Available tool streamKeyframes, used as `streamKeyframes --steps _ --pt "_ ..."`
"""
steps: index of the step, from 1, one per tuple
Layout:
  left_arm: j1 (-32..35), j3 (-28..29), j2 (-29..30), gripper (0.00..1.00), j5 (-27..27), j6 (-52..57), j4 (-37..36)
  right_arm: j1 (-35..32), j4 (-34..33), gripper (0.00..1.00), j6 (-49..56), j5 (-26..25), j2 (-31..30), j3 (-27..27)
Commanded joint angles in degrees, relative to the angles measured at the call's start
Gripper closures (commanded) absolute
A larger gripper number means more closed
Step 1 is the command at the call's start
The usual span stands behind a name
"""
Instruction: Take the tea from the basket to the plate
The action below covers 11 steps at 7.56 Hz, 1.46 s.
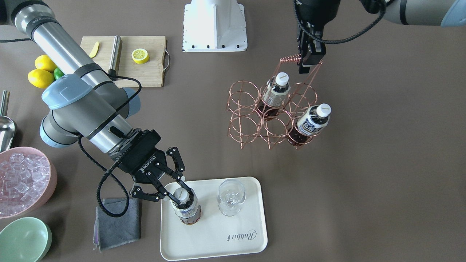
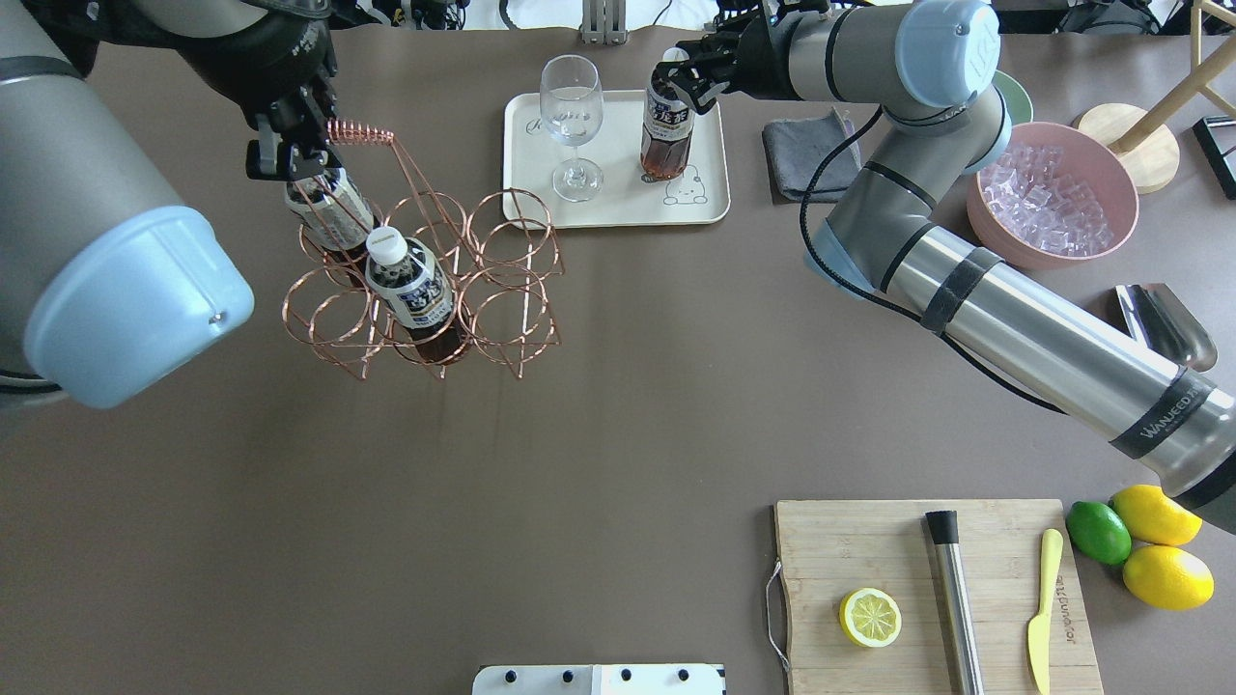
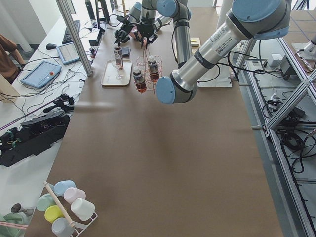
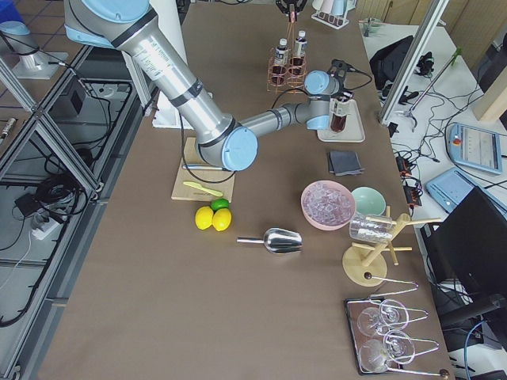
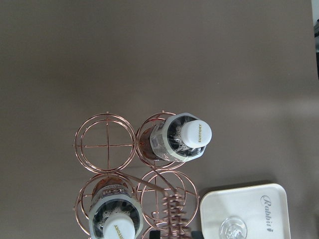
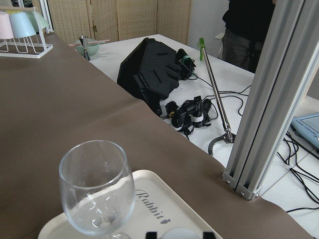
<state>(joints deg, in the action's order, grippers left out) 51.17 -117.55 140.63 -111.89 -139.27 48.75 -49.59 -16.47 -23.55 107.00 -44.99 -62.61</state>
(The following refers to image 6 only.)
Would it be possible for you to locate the telescopic grabber stick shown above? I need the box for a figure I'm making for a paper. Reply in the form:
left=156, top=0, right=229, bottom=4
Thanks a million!
left=197, top=37, right=236, bottom=156

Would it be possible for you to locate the light green bowl with chopsticks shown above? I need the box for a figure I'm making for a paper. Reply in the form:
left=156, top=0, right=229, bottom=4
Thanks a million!
left=69, top=38, right=110, bottom=56

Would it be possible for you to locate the person in dark clothes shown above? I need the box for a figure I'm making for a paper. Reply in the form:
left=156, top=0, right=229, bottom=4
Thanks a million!
left=222, top=0, right=277, bottom=73

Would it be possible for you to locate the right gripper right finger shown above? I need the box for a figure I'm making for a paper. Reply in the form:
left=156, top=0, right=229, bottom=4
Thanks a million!
left=202, top=232, right=216, bottom=239

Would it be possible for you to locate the aluminium frame post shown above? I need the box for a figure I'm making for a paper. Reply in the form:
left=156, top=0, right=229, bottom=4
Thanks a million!
left=223, top=0, right=319, bottom=200

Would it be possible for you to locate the pink cup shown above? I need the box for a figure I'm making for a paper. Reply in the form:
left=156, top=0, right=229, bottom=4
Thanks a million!
left=0, top=11, right=14, bottom=39

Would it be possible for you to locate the steel jigger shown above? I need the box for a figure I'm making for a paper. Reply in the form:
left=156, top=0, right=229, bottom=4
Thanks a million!
left=79, top=35, right=90, bottom=61

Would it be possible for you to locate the black equipment case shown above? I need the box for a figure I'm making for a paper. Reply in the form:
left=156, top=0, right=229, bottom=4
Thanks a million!
left=117, top=37, right=181, bottom=112

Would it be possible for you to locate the green cup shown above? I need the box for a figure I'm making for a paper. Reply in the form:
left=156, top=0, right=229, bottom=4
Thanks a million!
left=26, top=11, right=49, bottom=32

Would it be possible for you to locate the white wire cup rack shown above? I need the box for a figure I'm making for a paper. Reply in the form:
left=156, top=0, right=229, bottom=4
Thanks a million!
left=0, top=6, right=53, bottom=60

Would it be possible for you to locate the cream rabbit tray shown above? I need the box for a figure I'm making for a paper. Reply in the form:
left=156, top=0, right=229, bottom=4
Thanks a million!
left=38, top=170, right=222, bottom=239

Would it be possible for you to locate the clear wine glass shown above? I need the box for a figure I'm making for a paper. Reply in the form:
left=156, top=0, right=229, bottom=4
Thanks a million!
left=59, top=140, right=135, bottom=239

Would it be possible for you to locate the blue cup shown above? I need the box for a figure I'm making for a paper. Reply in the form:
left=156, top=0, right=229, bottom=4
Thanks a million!
left=9, top=12, right=36, bottom=38

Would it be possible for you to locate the blue teach pendant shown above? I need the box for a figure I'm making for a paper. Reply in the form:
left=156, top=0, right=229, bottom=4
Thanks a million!
left=291, top=112, right=319, bottom=152

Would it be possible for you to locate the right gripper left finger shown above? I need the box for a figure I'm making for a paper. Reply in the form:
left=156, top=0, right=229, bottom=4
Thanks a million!
left=145, top=232, right=158, bottom=239

